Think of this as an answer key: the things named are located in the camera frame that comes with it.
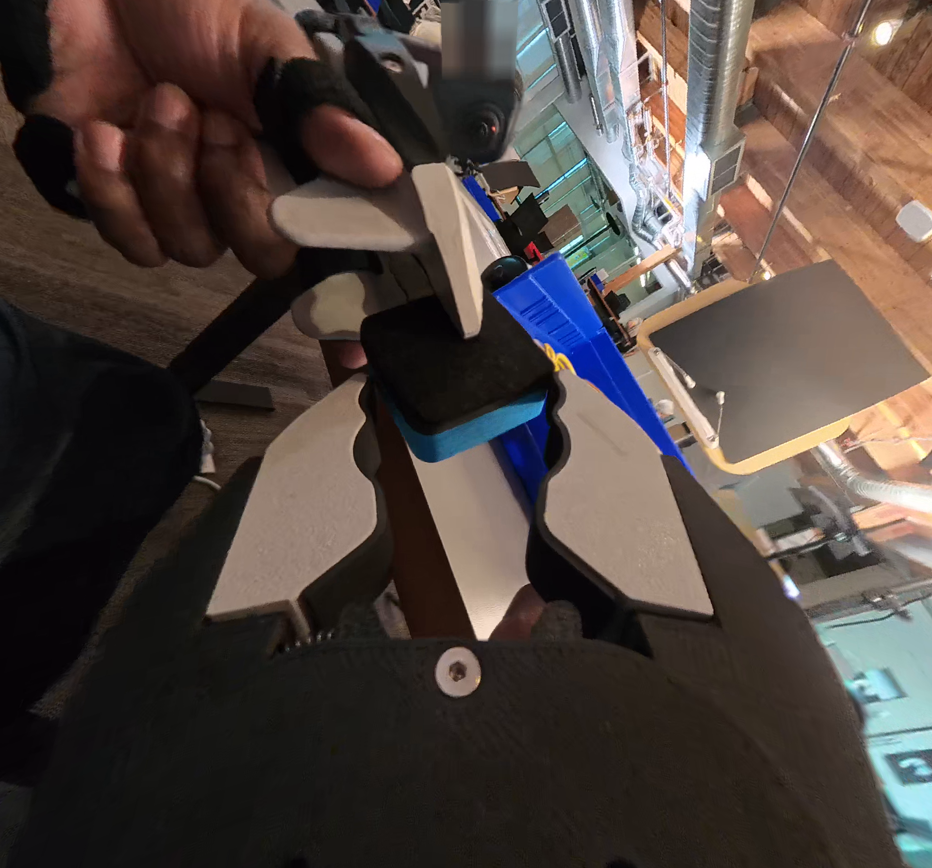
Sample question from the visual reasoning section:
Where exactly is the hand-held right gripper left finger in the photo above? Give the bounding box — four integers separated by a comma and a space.
204, 375, 399, 626

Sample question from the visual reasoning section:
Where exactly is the large blue plastic bin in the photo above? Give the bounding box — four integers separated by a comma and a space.
491, 251, 691, 519

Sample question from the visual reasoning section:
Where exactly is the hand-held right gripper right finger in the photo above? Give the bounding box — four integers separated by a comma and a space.
526, 370, 716, 623

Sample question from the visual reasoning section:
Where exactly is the blue eraser with black felt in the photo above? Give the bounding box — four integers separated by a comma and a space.
360, 298, 556, 463

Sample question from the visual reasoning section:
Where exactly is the spiral metal duct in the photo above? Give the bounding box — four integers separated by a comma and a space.
684, 0, 751, 272

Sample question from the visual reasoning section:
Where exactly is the person's left hand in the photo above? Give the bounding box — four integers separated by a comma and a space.
29, 0, 405, 281

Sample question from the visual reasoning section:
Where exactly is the black board with wooden rim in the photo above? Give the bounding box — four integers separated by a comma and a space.
637, 260, 932, 476

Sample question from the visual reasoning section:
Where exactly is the black round puck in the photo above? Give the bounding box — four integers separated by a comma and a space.
481, 255, 533, 294

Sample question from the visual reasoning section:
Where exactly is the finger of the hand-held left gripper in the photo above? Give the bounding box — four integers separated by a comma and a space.
269, 162, 487, 342
290, 273, 410, 339

